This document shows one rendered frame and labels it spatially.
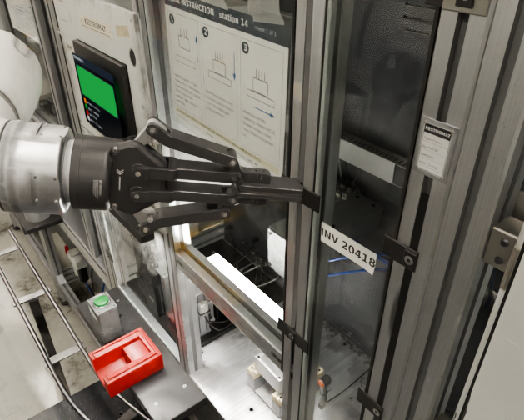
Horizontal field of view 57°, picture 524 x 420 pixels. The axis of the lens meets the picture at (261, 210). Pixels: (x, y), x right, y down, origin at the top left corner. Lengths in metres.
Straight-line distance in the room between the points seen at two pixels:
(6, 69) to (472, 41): 0.47
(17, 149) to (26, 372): 2.36
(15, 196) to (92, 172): 0.07
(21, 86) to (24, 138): 0.13
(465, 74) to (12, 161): 0.40
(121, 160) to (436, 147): 0.30
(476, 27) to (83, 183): 0.36
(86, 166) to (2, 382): 2.38
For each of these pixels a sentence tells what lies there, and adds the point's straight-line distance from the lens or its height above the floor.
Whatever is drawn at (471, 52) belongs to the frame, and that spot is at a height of 1.89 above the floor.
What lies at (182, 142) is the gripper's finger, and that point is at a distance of 0.49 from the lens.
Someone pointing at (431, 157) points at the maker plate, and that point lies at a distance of 0.48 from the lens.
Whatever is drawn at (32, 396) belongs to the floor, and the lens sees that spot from 2.69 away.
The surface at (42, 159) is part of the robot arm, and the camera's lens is 0.48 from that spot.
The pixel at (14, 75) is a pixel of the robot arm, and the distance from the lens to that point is 0.62.
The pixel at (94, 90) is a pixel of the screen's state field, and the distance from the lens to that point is 1.11.
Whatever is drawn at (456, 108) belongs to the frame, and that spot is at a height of 1.84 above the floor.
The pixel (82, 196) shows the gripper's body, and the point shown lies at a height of 1.76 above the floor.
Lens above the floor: 2.00
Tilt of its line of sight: 33 degrees down
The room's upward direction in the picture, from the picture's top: straight up
